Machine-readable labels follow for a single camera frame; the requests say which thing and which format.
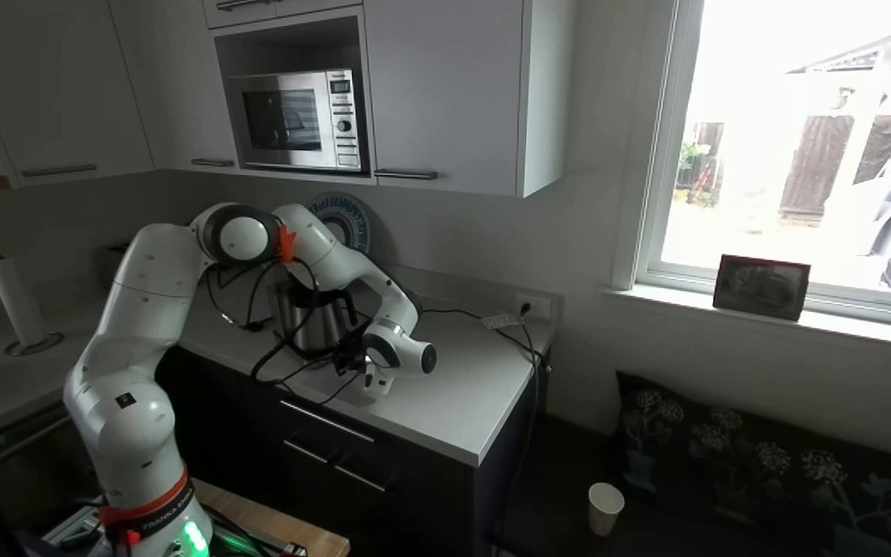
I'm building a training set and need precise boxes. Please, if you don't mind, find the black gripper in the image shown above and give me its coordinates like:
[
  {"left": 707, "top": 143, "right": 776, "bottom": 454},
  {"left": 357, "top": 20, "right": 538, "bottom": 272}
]
[{"left": 332, "top": 330, "right": 377, "bottom": 380}]

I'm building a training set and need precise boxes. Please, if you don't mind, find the white wall cabinet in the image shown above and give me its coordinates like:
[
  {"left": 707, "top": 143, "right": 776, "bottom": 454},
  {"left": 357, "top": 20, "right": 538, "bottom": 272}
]
[
  {"left": 0, "top": 0, "right": 241, "bottom": 192},
  {"left": 361, "top": 0, "right": 577, "bottom": 203}
]

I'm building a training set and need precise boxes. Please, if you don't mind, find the blue decorative plate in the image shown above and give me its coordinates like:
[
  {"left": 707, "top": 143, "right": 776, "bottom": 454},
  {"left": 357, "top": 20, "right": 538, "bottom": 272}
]
[{"left": 302, "top": 192, "right": 380, "bottom": 256}]

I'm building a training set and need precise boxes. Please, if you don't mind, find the short metal drawer handle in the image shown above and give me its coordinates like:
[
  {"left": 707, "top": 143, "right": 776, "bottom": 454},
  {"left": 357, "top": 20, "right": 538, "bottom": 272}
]
[
  {"left": 277, "top": 437, "right": 332, "bottom": 467},
  {"left": 332, "top": 460, "right": 391, "bottom": 498}
]

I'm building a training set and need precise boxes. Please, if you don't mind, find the dark floral sofa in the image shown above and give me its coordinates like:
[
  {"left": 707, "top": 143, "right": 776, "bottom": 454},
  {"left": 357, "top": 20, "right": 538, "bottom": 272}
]
[{"left": 610, "top": 368, "right": 891, "bottom": 557}]

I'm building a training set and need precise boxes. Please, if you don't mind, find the white paper cup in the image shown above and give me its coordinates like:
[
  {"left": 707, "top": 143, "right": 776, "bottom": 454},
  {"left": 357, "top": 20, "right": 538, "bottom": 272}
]
[{"left": 581, "top": 481, "right": 629, "bottom": 543}]

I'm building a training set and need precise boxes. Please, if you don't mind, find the paper towel roll on holder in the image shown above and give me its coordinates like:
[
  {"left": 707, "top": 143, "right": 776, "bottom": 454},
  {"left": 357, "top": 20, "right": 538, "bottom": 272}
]
[{"left": 0, "top": 252, "right": 68, "bottom": 359}]

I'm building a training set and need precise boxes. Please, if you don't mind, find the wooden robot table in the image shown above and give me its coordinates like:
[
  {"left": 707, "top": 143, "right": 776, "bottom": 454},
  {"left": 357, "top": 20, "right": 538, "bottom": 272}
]
[{"left": 188, "top": 477, "right": 357, "bottom": 557}]

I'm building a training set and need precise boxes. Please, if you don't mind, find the white wall socket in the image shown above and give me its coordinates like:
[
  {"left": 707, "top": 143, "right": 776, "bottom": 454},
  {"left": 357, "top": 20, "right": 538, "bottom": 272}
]
[{"left": 509, "top": 290, "right": 557, "bottom": 325}]

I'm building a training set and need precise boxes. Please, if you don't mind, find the dark picture frame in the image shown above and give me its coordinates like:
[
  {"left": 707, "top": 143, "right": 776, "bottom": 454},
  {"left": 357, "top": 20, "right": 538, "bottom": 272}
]
[{"left": 710, "top": 252, "right": 813, "bottom": 325}]

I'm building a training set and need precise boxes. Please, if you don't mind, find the long metal drawer handle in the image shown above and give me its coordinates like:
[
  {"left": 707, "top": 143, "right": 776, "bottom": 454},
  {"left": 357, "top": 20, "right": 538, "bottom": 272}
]
[{"left": 274, "top": 401, "right": 377, "bottom": 446}]

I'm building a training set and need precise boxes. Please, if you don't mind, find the dark base cabinet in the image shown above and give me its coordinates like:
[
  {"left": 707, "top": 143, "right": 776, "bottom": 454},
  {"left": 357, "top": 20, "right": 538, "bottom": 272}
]
[{"left": 150, "top": 345, "right": 550, "bottom": 557}]

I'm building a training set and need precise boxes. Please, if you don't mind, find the silver microwave oven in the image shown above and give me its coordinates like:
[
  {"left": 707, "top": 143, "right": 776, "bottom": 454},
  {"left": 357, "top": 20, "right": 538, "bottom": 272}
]
[{"left": 222, "top": 64, "right": 368, "bottom": 176}]

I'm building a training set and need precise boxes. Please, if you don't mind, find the black power cable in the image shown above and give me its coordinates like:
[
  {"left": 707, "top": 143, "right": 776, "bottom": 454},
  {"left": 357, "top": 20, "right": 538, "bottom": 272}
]
[{"left": 417, "top": 304, "right": 550, "bottom": 365}]

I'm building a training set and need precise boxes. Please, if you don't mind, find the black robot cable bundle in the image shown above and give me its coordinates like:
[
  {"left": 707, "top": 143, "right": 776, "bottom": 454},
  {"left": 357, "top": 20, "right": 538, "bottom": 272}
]
[{"left": 204, "top": 256, "right": 368, "bottom": 410}]

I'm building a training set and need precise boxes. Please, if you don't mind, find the white window frame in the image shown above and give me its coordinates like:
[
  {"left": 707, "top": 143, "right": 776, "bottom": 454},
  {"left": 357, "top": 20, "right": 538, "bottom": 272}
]
[{"left": 610, "top": 0, "right": 891, "bottom": 336}]

